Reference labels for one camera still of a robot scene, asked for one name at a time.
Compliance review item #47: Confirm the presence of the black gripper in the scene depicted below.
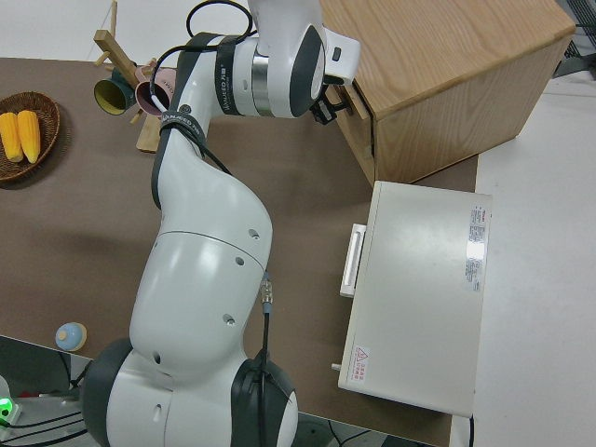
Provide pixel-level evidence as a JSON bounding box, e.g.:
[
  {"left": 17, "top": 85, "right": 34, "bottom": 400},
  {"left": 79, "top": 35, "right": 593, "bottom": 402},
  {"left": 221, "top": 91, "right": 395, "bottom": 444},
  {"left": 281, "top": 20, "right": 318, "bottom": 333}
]
[{"left": 308, "top": 72, "right": 351, "bottom": 126}]

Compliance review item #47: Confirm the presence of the wooden drawer with black handle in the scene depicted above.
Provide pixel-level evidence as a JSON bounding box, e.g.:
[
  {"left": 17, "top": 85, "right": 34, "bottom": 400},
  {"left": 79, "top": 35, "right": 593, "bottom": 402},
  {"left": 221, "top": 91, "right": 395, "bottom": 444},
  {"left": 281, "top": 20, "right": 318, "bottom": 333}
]
[{"left": 334, "top": 82, "right": 376, "bottom": 185}]

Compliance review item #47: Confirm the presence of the light wooden cabinet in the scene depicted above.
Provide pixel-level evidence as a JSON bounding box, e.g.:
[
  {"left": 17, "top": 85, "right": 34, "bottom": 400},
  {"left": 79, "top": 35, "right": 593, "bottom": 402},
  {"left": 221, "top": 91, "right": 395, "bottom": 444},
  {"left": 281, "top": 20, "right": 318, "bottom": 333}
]
[{"left": 318, "top": 0, "right": 577, "bottom": 187}]

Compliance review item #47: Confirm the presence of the pink mug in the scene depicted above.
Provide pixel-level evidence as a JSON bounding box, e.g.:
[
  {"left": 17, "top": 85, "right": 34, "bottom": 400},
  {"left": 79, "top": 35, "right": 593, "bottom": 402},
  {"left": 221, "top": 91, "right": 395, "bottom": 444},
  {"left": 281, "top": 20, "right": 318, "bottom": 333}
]
[{"left": 134, "top": 64, "right": 179, "bottom": 116}]

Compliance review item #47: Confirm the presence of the wooden mug rack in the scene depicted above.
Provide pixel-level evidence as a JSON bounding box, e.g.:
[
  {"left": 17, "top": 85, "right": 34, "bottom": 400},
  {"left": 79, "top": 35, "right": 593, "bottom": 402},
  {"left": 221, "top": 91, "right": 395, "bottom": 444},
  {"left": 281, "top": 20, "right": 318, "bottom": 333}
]
[{"left": 92, "top": 0, "right": 162, "bottom": 154}]

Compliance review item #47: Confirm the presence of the dark blue mug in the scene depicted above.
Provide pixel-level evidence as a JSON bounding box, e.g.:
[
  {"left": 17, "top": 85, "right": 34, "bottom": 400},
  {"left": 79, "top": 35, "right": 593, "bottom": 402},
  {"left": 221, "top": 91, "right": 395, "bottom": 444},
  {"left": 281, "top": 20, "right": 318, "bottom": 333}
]
[{"left": 93, "top": 68, "right": 137, "bottom": 116}]

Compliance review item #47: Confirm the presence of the white countertop oven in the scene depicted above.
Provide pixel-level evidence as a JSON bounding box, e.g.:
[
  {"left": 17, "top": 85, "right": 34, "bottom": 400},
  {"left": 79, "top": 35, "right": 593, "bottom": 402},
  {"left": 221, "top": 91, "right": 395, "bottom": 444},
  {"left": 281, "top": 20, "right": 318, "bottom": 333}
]
[{"left": 331, "top": 180, "right": 494, "bottom": 419}]

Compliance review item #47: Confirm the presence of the brown table mat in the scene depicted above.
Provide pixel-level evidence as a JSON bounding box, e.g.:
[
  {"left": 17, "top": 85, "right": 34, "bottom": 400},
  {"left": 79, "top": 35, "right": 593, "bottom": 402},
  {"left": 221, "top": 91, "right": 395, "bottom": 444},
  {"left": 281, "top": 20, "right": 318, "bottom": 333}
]
[{"left": 0, "top": 57, "right": 481, "bottom": 447}]

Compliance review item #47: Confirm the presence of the brown wicker basket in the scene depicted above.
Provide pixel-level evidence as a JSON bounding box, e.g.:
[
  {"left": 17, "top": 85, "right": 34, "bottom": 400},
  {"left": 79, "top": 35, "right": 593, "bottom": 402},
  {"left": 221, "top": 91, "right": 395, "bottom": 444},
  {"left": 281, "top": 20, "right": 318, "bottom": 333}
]
[{"left": 0, "top": 90, "right": 62, "bottom": 183}]

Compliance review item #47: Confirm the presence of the yellow corn cob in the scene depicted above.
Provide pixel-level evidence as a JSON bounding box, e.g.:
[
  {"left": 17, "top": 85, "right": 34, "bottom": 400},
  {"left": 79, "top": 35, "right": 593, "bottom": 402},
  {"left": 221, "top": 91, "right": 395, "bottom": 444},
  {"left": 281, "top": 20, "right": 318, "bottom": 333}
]
[
  {"left": 17, "top": 109, "right": 43, "bottom": 165},
  {"left": 0, "top": 112, "right": 24, "bottom": 164}
]

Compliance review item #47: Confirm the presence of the blue round bell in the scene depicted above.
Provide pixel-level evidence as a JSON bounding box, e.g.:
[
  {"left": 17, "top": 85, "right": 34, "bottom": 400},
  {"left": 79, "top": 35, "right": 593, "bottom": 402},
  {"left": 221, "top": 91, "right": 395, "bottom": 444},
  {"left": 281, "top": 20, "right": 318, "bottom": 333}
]
[{"left": 55, "top": 322, "right": 88, "bottom": 352}]

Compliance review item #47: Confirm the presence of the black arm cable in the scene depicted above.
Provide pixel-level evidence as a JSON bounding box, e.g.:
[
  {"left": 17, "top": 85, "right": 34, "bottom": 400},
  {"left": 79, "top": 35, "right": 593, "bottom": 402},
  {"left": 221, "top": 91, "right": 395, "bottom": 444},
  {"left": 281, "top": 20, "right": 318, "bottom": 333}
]
[{"left": 148, "top": 0, "right": 279, "bottom": 447}]

